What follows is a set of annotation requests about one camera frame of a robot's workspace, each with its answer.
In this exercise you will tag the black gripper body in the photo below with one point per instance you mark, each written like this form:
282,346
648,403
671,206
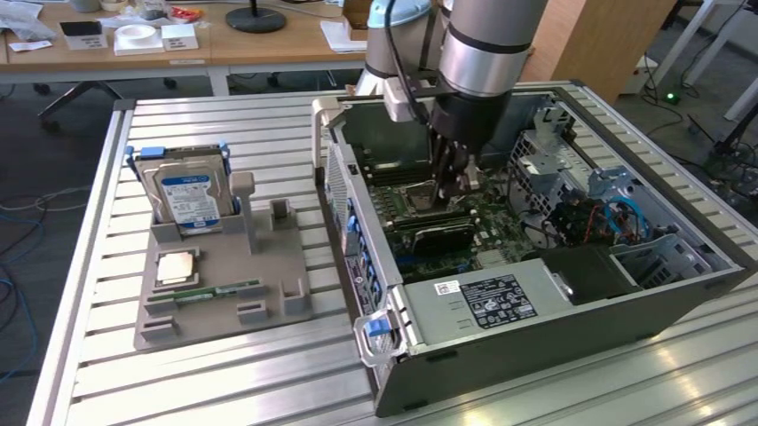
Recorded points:
469,117

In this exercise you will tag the black graphics card silver bracket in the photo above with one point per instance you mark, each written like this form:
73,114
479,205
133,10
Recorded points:
444,239

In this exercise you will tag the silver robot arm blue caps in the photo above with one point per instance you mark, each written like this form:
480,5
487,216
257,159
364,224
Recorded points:
479,53

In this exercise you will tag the CPU socket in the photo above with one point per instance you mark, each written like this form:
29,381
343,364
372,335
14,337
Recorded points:
420,197

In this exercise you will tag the silver drive cage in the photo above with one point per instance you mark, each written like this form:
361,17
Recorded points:
544,173

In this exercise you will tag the green motherboard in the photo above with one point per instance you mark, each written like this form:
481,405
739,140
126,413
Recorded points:
503,226

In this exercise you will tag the silver chipset heatsink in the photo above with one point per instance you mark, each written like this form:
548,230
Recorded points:
493,258

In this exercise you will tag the blue expansion slot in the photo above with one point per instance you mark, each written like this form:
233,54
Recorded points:
405,259

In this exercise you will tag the wooden cabinet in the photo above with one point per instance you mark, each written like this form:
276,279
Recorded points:
592,44

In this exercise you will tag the white paper stack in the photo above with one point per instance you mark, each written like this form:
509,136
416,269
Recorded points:
343,40

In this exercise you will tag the white power box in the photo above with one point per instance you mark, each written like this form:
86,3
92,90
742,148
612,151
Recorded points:
641,80

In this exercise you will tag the brown cardboard box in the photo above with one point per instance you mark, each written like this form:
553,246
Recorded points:
353,13

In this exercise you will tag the grey power supply unit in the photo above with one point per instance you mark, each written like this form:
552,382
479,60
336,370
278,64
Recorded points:
437,319

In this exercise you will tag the green indicator light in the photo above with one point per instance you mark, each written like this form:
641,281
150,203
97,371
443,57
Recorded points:
671,96

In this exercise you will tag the open dark PC case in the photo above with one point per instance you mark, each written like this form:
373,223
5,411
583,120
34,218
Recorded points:
532,355

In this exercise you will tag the black round lamp base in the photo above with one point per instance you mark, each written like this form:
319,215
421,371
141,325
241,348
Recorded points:
254,20

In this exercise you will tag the grey parts rack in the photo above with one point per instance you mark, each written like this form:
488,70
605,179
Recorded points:
224,266

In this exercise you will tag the hard disk with blue rails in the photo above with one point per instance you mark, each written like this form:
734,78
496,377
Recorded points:
182,195

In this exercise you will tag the green RAM stick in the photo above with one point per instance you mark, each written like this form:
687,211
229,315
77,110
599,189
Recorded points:
201,294

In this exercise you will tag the silver CPU chip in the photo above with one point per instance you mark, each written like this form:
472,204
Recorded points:
174,268

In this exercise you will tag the plain white box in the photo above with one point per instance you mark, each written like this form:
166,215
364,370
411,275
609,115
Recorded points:
177,35

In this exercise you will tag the red packet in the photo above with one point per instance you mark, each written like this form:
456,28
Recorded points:
182,15

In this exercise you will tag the white box with tape roll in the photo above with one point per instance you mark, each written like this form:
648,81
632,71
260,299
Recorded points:
138,46

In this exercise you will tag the dark bag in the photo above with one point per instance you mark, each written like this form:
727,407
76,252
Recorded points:
153,13

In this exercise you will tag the white bowl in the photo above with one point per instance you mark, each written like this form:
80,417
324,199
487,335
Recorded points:
112,4

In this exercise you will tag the white box black insert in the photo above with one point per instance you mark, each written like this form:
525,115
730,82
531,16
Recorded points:
85,42

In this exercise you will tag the grey cup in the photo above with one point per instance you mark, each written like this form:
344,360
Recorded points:
84,5

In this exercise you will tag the red and white card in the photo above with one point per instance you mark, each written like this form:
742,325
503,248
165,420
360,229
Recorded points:
29,45

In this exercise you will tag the crumpled clear plastic bag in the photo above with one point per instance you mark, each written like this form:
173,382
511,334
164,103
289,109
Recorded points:
24,22

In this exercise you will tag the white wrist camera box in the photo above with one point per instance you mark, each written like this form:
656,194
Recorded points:
397,104

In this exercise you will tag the white table frame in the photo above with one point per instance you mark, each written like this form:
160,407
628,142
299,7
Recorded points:
687,31

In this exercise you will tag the black desk leg frame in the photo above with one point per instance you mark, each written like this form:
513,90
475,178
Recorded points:
65,100

